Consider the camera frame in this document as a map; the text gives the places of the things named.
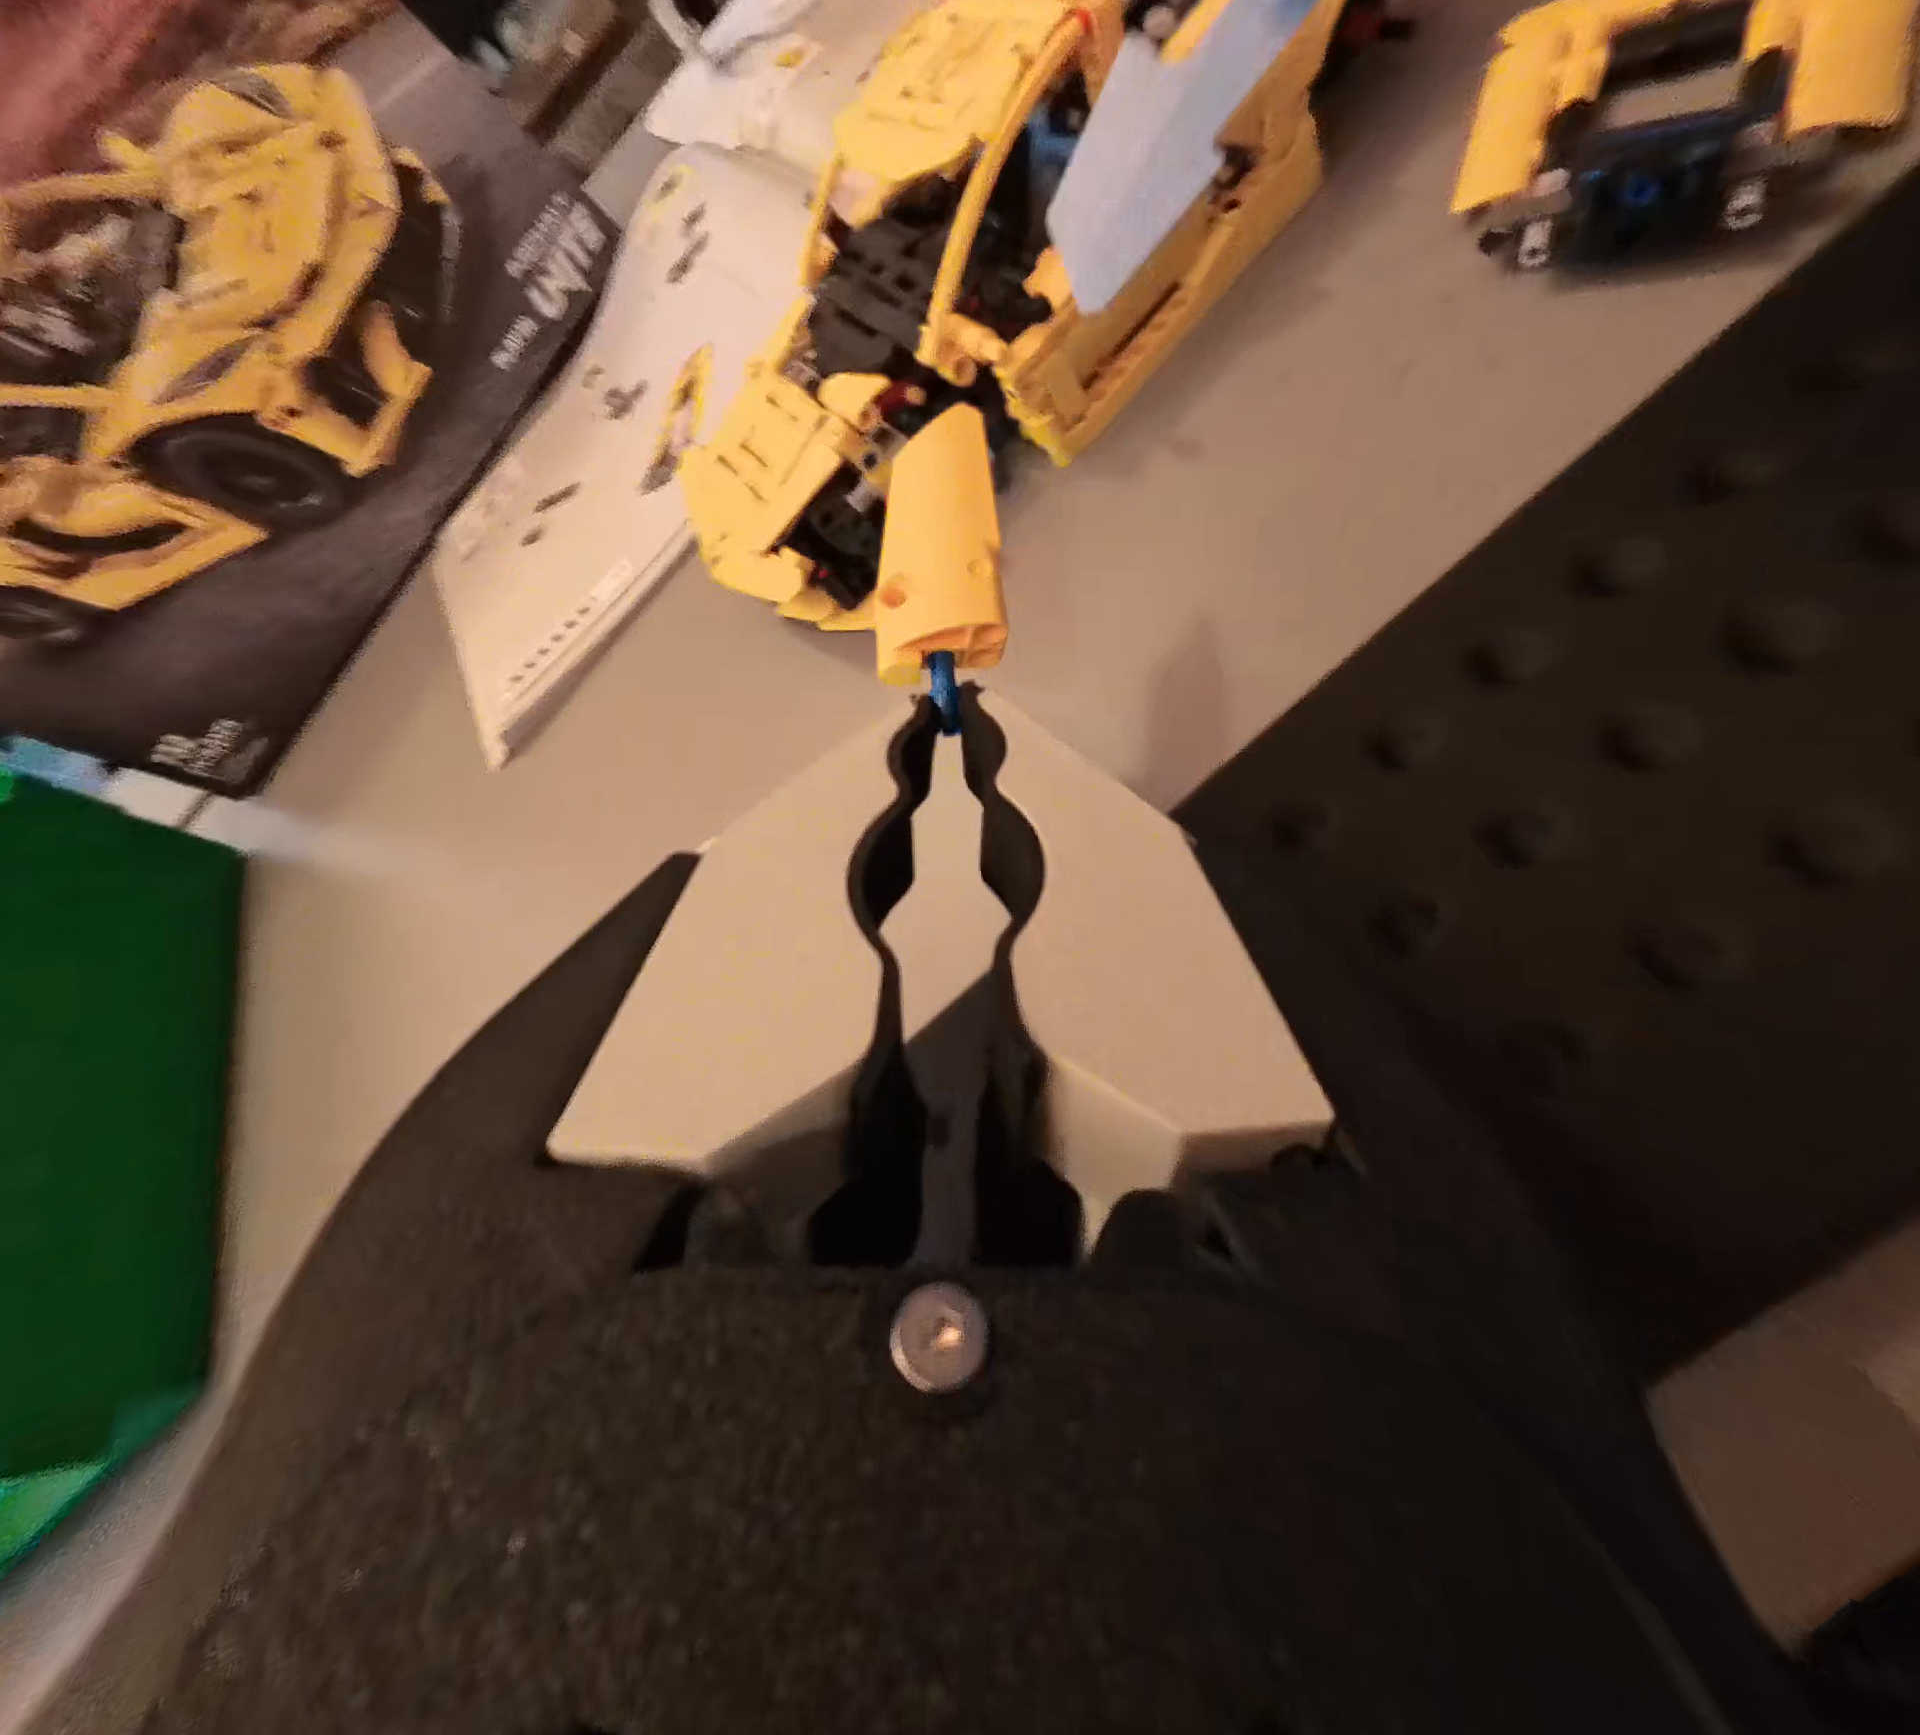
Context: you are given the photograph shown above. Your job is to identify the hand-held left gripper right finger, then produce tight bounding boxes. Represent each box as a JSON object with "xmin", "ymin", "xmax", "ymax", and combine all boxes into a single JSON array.
[{"xmin": 963, "ymin": 684, "xmax": 1338, "ymax": 1208}]

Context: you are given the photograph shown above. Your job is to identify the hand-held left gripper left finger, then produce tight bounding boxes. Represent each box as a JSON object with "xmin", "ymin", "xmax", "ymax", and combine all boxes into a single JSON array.
[{"xmin": 544, "ymin": 692, "xmax": 940, "ymax": 1178}]

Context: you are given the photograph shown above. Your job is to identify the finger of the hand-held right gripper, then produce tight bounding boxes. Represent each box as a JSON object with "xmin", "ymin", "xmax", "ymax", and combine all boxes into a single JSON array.
[{"xmin": 1041, "ymin": 0, "xmax": 1505, "ymax": 317}]

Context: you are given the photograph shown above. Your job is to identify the yellow brick panel piece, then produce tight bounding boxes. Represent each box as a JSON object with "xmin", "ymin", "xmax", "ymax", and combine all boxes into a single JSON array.
[{"xmin": 871, "ymin": 400, "xmax": 1011, "ymax": 692}]

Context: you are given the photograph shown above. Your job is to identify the grey desk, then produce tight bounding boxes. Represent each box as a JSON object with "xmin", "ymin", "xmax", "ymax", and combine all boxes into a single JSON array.
[{"xmin": 29, "ymin": 0, "xmax": 1920, "ymax": 1722}]

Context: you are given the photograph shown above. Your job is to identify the yellow brick toy car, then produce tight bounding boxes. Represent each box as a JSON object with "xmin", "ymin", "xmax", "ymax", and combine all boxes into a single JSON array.
[{"xmin": 672, "ymin": 0, "xmax": 1392, "ymax": 634}]

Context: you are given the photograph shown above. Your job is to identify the yellow U-shaped brick assembly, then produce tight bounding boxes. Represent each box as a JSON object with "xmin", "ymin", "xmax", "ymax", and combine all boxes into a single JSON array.
[{"xmin": 1449, "ymin": 0, "xmax": 1920, "ymax": 269}]

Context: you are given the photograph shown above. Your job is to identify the open instruction booklet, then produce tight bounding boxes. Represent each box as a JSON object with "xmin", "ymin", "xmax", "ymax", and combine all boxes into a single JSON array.
[{"xmin": 432, "ymin": 135, "xmax": 845, "ymax": 772}]

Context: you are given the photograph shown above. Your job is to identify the black perforated board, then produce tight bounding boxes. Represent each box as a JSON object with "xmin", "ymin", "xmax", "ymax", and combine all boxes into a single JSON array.
[{"xmin": 1168, "ymin": 202, "xmax": 1920, "ymax": 1379}]

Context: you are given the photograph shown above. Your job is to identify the green plastic bin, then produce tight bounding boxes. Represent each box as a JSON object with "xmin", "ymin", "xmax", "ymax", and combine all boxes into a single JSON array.
[{"xmin": 0, "ymin": 772, "xmax": 252, "ymax": 1575}]

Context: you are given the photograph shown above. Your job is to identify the toy car box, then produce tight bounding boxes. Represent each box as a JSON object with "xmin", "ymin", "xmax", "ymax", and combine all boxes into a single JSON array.
[{"xmin": 0, "ymin": 0, "xmax": 626, "ymax": 801}]

